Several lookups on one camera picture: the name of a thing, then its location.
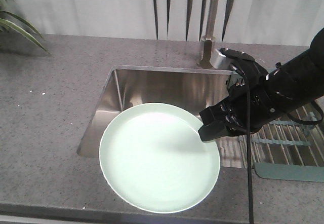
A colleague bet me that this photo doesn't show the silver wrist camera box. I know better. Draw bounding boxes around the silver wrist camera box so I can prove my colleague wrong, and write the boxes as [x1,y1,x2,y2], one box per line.
[210,48,239,70]

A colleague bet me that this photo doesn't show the metal roll-up drying rack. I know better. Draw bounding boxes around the metal roll-up drying rack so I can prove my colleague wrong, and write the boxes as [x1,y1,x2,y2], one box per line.
[219,68,324,183]

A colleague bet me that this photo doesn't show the black camera cable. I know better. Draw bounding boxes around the black camera cable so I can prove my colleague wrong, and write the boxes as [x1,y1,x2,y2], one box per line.
[231,64,255,224]

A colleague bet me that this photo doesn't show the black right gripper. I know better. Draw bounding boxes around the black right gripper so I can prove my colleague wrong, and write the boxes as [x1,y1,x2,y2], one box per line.
[198,54,275,142]

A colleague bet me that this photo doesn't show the pale green round plate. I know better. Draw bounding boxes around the pale green round plate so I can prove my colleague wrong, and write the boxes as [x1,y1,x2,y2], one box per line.
[99,103,220,214]

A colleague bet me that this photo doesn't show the stainless steel sink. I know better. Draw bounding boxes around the stainless steel sink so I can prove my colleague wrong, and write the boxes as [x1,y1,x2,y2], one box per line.
[77,66,234,158]

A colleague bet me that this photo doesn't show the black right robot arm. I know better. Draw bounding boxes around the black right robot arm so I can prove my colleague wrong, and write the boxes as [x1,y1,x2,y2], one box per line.
[198,30,323,141]

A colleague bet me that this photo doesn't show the green potted plant leaves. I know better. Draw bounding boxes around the green potted plant leaves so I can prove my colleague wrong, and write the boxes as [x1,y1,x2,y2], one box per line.
[1,0,50,54]

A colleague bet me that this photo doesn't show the white pleated curtain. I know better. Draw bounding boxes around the white pleated curtain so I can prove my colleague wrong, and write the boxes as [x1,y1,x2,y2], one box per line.
[8,0,323,46]

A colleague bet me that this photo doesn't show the steel kitchen faucet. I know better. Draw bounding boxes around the steel kitchen faucet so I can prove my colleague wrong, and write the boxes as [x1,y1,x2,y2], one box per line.
[197,0,234,69]

